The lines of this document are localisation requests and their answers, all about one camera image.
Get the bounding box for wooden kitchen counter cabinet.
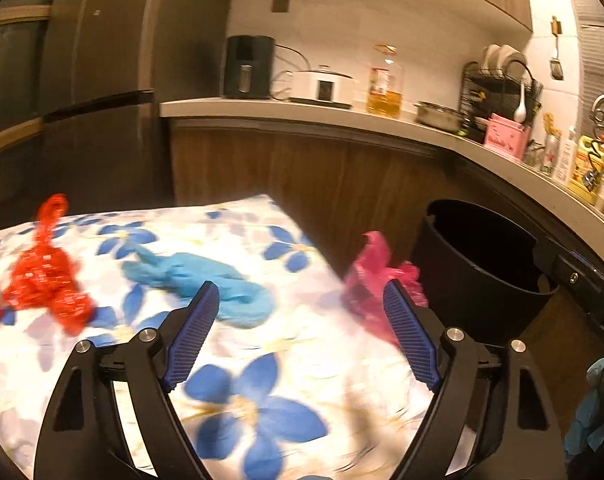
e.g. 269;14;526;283
159;97;604;431

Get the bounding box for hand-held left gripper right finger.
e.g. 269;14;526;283
383;280;569;480

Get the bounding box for cooking oil bottle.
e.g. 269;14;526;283
366;44;403;120

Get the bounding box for window blinds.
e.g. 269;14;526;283
562;0;604;181

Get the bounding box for blue glove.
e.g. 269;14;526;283
122;246;275;330

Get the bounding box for steel pot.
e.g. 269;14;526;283
413;101;468;133

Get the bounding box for blue floral tablecloth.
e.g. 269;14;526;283
0;192;447;480

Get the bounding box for blue cloth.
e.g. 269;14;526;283
563;355;604;466

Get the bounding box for black trash bin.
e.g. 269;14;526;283
411;199;560;346

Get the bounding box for black power cable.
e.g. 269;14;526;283
272;44;313;101

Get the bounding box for hanging spatula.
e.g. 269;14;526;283
549;16;565;81

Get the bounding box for white ladle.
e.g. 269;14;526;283
512;82;529;123

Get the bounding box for glass door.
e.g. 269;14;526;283
0;5;52;221

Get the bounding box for pink plastic bag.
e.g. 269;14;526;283
343;231;427;341

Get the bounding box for white bottle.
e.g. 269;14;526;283
552;125;579;186

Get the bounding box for dark refrigerator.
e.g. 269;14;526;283
39;0;243;216

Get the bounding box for utensil holder jar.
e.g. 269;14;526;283
538;112;563;176

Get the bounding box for black dish rack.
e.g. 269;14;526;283
462;60;543;143

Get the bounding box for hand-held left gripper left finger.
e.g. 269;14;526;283
33;280;220;480

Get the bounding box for pink box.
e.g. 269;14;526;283
483;114;532;162

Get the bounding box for yellow dish soap bottle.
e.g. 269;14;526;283
568;134;604;205

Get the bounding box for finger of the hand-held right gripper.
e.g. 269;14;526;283
533;239;604;321

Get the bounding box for black air fryer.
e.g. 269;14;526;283
223;35;276;100

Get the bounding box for white rice cooker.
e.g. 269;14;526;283
292;65;355;102

